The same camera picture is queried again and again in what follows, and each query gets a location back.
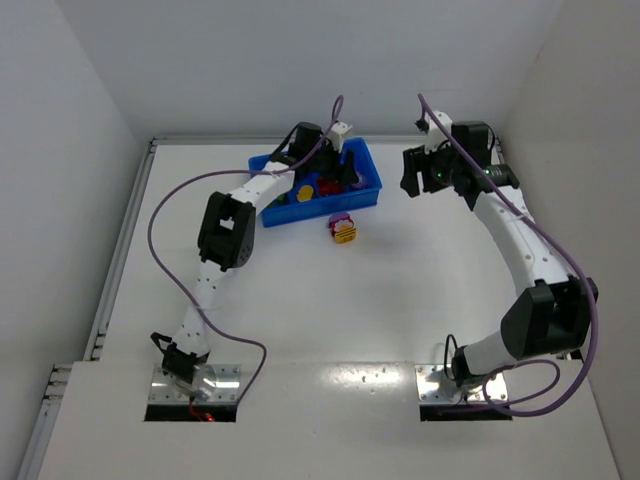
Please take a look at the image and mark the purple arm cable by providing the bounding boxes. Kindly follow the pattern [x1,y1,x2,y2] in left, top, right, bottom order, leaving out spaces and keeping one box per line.
[417,93,600,419]
[147,94,346,401]

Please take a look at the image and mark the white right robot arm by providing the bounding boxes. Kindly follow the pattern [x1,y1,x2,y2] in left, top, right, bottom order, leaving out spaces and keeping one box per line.
[400,116,598,386]

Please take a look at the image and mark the yellow striped lego block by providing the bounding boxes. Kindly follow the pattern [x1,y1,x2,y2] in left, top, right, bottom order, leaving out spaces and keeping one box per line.
[333,227,357,244]

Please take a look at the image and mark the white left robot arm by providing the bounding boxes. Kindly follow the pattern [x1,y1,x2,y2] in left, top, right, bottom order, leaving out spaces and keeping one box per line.
[147,120,358,396]

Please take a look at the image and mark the purple cloud lego block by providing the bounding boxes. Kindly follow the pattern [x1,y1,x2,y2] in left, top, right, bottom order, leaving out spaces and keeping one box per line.
[328,212,354,233]

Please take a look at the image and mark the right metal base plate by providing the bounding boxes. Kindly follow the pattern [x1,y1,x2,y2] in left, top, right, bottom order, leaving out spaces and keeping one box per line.
[415,364,509,406]

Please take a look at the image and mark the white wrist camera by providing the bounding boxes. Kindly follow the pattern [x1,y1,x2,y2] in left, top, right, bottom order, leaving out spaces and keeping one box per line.
[415,110,452,152]
[327,121,353,153]

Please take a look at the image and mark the blue divided plastic bin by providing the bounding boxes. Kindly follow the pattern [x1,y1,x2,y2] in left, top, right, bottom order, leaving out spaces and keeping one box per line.
[261,138,382,227]

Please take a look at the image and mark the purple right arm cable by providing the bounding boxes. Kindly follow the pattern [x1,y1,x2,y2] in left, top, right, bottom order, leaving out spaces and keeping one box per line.
[417,93,600,419]

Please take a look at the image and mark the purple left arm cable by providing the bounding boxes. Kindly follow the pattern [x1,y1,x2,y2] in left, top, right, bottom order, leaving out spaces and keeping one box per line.
[147,94,346,401]

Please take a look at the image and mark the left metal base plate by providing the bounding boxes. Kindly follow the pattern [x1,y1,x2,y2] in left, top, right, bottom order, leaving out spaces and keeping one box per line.
[148,364,241,406]

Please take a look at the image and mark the yellow rounded lego block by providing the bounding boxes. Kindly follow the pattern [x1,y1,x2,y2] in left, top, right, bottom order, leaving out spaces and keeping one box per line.
[295,184,315,203]

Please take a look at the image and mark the red scalloped lego block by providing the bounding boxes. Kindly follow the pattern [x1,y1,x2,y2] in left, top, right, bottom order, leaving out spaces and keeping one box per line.
[317,179,344,198]

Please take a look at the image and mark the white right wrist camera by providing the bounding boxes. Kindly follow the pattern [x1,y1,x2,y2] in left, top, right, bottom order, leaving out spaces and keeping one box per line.
[415,110,452,152]

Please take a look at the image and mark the metal base plate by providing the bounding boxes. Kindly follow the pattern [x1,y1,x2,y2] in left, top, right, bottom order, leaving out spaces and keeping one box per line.
[148,364,241,406]
[415,364,509,406]

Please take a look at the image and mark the purple rounded lego block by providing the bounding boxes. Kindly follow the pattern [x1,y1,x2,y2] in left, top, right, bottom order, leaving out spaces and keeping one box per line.
[351,172,368,190]

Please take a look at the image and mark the green half-round lego block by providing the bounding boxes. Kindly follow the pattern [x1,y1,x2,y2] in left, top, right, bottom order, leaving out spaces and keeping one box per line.
[268,194,289,208]

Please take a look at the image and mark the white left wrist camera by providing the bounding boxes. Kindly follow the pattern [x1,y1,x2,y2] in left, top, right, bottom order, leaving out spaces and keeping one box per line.
[327,121,353,153]

